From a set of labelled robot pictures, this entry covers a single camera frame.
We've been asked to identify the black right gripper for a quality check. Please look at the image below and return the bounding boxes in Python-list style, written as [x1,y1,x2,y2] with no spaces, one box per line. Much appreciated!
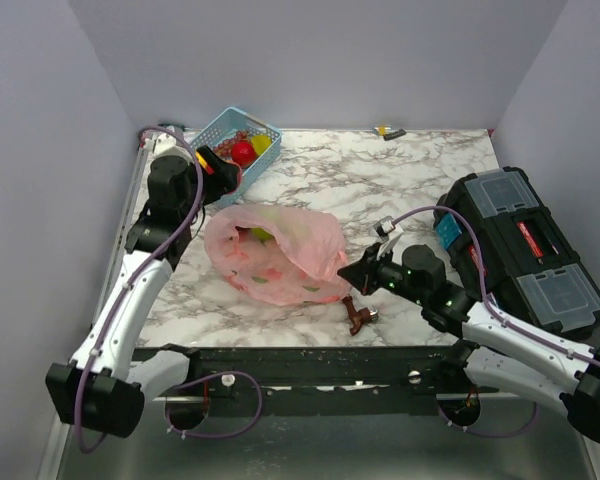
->
[337,242,427,306]

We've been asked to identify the pink plastic bag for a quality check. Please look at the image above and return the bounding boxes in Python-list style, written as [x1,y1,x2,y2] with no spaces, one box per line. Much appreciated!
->
[204,204,351,307]

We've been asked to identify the red fake fruit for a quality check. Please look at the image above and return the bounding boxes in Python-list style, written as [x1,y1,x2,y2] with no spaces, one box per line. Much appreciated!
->
[196,146,221,175]

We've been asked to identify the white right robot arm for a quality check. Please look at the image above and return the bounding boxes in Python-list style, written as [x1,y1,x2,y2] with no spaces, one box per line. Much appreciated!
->
[338,244,600,444]

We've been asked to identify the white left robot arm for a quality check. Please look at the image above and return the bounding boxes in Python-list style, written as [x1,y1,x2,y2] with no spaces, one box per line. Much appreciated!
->
[45,148,242,438]

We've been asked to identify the purple fake grapes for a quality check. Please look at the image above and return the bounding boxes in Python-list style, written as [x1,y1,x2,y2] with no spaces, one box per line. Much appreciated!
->
[213,130,249,158]

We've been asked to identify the red fake pomegranate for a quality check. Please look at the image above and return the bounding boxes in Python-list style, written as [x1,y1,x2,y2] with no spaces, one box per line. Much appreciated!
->
[231,140,258,169]

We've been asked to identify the yellow fake starfruit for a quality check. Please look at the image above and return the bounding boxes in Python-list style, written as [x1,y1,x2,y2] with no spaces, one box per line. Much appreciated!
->
[249,134,272,156]

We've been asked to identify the green fake fruit in bag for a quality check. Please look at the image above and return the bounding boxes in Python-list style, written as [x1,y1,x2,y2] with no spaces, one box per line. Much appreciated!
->
[251,227,274,241]

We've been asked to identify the light blue plastic basket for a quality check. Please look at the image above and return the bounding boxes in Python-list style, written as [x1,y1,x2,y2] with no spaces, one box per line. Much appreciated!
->
[190,107,282,208]

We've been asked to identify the black mounting bar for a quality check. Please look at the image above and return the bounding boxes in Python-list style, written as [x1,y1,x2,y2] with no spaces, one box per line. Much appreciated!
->
[163,344,473,417]

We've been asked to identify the yellow black small tool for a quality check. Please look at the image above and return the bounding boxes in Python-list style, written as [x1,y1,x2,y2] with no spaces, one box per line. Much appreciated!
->
[373,125,406,141]

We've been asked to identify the black plastic toolbox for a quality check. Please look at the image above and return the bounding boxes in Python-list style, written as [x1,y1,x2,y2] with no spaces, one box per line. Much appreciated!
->
[433,167,600,341]

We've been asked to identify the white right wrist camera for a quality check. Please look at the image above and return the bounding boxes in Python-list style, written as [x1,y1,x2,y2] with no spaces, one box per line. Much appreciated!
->
[373,217,404,260]

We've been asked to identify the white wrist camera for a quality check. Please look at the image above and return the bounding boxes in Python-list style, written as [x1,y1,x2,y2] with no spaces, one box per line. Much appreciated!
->
[373,217,404,260]
[153,132,188,159]

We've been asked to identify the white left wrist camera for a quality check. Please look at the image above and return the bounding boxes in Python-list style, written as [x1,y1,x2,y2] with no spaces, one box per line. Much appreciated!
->
[153,132,188,159]

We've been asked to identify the green handled screwdriver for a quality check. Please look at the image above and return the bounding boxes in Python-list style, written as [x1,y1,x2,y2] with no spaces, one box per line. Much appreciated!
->
[158,122,187,131]

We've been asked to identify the metal rail at table edge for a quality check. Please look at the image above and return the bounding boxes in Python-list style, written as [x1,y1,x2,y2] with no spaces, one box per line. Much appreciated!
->
[94,134,148,319]

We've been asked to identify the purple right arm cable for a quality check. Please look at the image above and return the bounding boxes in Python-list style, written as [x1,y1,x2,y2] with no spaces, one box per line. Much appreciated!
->
[374,205,600,440]

